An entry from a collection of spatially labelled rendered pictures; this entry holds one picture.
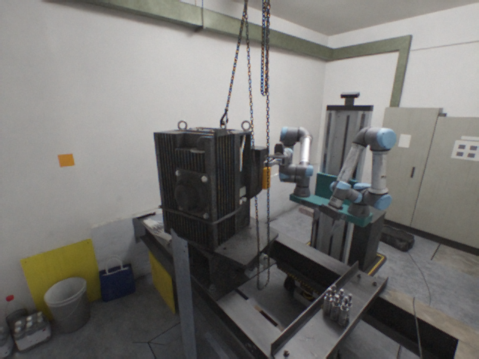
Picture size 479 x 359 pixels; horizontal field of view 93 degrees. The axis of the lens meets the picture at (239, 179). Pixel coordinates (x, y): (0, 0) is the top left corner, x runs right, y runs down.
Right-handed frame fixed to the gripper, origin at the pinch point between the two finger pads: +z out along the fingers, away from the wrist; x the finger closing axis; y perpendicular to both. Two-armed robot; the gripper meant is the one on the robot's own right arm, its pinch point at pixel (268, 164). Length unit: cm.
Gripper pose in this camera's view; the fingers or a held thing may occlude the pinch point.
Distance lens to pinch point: 130.7
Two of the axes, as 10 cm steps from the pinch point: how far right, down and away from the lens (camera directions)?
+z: -5.2, 2.9, -8.0
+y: 0.4, 9.5, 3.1
